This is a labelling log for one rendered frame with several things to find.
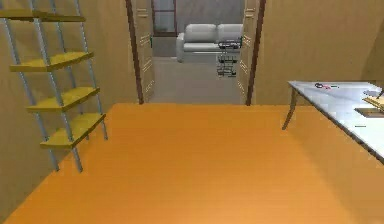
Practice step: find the white sofa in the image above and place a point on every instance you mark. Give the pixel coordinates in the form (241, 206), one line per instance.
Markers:
(199, 42)

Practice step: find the beige room door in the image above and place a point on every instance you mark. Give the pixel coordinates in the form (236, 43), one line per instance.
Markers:
(145, 50)
(246, 53)

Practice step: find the brown framed window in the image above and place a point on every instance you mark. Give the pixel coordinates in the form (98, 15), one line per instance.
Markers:
(164, 16)

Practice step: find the yellow ladder shelf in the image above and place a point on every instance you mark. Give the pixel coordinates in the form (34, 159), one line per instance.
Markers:
(68, 97)

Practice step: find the small red black object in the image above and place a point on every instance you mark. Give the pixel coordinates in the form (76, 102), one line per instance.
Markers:
(322, 86)

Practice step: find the white table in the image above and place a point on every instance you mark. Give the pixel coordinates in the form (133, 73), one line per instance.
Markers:
(346, 110)

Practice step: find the grey round object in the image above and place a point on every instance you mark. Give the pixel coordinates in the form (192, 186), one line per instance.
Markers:
(372, 92)

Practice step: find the yellow book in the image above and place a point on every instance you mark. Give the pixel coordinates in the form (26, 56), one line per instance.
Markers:
(376, 101)

